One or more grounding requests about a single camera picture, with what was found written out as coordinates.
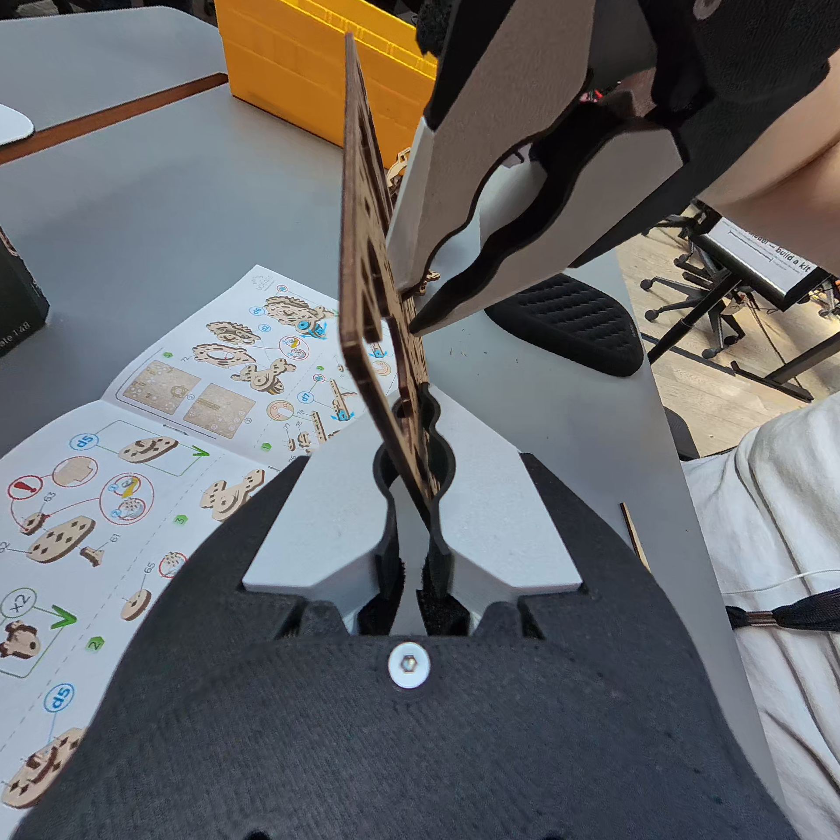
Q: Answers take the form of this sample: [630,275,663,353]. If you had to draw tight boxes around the black quilted wrist rest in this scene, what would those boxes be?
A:
[484,272,645,378]

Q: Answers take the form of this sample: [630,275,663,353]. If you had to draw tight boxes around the black strap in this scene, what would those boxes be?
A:
[725,587,840,634]

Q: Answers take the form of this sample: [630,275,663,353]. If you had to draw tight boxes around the person's right forearm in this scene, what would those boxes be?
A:
[696,85,840,260]

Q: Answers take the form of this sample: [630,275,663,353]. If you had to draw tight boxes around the black model kit box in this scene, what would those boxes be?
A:
[0,226,51,358]

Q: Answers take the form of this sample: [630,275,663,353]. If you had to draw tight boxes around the thin wooden stick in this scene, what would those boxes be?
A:
[620,502,652,573]

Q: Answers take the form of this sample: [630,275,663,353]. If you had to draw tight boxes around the wooden model parts sheet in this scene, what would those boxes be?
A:
[338,33,442,519]

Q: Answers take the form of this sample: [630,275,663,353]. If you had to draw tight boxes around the black framed marker sign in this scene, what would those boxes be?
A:
[646,213,833,404]

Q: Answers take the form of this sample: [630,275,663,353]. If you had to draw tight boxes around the white round stand base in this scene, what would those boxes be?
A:
[0,101,35,143]

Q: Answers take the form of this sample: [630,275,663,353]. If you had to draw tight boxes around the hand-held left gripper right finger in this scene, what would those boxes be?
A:
[420,386,586,636]

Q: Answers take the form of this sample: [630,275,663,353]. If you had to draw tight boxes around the white instruction booklet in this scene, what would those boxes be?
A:
[0,264,408,811]

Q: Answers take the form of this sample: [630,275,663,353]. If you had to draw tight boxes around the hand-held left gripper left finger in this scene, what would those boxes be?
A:
[241,390,401,636]

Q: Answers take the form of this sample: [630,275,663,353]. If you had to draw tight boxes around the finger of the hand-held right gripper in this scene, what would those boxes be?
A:
[408,105,685,336]
[386,0,596,293]

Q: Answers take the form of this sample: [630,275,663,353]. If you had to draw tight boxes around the yellow plastic bin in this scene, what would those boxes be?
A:
[213,0,439,155]

